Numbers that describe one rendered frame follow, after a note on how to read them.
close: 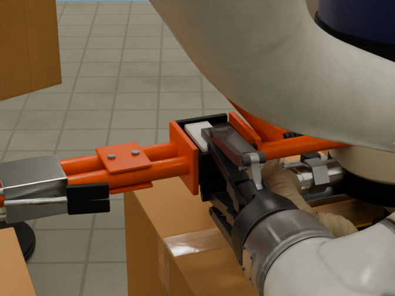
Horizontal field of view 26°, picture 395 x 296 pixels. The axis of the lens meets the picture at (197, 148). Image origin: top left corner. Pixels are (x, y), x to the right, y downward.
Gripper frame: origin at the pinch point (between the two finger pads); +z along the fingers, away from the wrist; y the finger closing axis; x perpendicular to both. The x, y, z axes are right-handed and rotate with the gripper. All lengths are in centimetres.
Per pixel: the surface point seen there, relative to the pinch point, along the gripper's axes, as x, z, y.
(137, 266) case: -4.6, 15.0, 24.8
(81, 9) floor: 75, 405, 115
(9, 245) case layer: -16, 72, 54
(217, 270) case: -0.6, -5.7, 12.6
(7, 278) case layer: -19, 60, 54
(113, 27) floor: 84, 365, 114
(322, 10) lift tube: 15.7, 2.7, -14.9
